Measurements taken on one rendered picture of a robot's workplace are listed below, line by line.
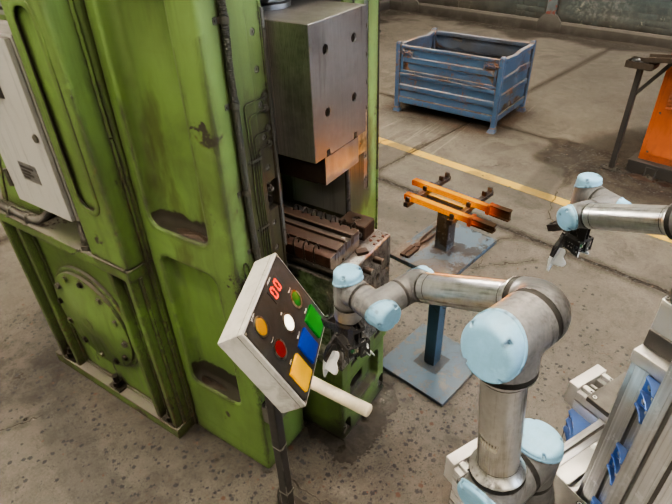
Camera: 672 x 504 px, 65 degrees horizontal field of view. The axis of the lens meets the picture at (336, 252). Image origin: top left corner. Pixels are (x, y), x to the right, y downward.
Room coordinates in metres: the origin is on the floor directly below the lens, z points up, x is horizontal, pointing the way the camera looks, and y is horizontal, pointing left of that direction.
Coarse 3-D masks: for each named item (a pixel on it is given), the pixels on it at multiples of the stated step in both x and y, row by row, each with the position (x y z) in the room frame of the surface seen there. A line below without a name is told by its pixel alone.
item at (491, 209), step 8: (416, 184) 2.00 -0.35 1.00; (424, 184) 1.97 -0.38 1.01; (432, 184) 1.97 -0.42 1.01; (440, 192) 1.92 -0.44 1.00; (448, 192) 1.90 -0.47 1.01; (456, 192) 1.90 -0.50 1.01; (456, 200) 1.86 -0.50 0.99; (464, 200) 1.84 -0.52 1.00; (472, 200) 1.83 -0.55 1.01; (480, 208) 1.79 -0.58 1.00; (488, 208) 1.76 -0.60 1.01; (496, 208) 1.74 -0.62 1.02; (504, 208) 1.74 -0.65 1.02; (496, 216) 1.74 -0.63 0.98; (504, 216) 1.72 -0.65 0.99
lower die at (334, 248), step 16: (288, 208) 1.85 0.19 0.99; (288, 224) 1.73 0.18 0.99; (320, 224) 1.71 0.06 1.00; (336, 224) 1.71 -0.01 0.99; (288, 240) 1.63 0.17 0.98; (304, 240) 1.63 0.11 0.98; (320, 240) 1.61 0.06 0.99; (336, 240) 1.61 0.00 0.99; (352, 240) 1.63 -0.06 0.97; (320, 256) 1.53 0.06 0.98; (336, 256) 1.54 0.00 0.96
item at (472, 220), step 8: (408, 192) 1.91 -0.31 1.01; (416, 200) 1.86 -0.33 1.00; (424, 200) 1.84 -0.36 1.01; (432, 208) 1.80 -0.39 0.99; (440, 208) 1.78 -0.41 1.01; (448, 208) 1.77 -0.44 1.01; (456, 216) 1.73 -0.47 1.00; (464, 216) 1.71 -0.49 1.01; (472, 216) 1.70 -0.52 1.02; (472, 224) 1.68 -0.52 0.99; (480, 224) 1.66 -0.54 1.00; (488, 224) 1.64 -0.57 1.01; (496, 224) 1.64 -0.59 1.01; (488, 232) 1.63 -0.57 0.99
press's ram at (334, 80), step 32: (320, 0) 1.80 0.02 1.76; (288, 32) 1.50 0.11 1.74; (320, 32) 1.51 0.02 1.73; (352, 32) 1.65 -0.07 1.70; (288, 64) 1.51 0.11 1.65; (320, 64) 1.51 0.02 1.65; (352, 64) 1.64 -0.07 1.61; (288, 96) 1.51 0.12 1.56; (320, 96) 1.50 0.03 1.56; (352, 96) 1.65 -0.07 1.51; (288, 128) 1.52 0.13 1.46; (320, 128) 1.49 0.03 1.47; (352, 128) 1.64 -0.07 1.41; (320, 160) 1.49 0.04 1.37
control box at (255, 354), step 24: (264, 264) 1.20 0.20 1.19; (264, 288) 1.09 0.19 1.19; (288, 288) 1.17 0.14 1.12; (240, 312) 1.01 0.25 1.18; (264, 312) 1.02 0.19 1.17; (288, 312) 1.10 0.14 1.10; (240, 336) 0.91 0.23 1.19; (264, 336) 0.96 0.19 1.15; (288, 336) 1.03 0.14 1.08; (312, 336) 1.10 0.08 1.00; (240, 360) 0.91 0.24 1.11; (264, 360) 0.90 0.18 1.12; (288, 360) 0.96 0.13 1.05; (264, 384) 0.90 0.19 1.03; (288, 384) 0.90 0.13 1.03; (288, 408) 0.90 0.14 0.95
